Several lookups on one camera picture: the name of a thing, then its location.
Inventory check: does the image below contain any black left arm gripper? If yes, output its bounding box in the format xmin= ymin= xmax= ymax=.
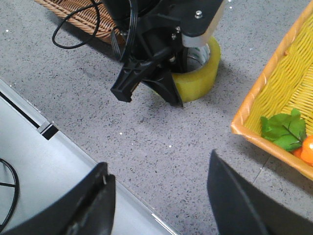
xmin=102 ymin=0 xmax=225 ymax=107

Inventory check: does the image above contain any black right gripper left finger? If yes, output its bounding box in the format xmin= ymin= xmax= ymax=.
xmin=4 ymin=162 xmax=116 ymax=235

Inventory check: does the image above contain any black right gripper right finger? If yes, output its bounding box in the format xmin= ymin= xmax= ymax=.
xmin=207 ymin=150 xmax=313 ymax=235

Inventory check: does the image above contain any yellow tape roll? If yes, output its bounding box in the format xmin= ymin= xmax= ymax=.
xmin=172 ymin=36 xmax=221 ymax=102

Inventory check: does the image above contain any orange toy carrot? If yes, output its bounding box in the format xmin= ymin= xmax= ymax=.
xmin=292 ymin=135 xmax=313 ymax=166

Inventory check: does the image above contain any brown wicker basket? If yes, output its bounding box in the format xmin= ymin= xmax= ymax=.
xmin=35 ymin=0 xmax=115 ymax=44

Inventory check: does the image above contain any green plastic leaf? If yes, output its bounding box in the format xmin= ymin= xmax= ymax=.
xmin=260 ymin=109 xmax=307 ymax=152

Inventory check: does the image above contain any yellow woven basket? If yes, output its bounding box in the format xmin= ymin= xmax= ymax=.
xmin=231 ymin=2 xmax=313 ymax=179

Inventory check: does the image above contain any black cable on base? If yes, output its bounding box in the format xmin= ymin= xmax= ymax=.
xmin=0 ymin=158 xmax=20 ymax=228

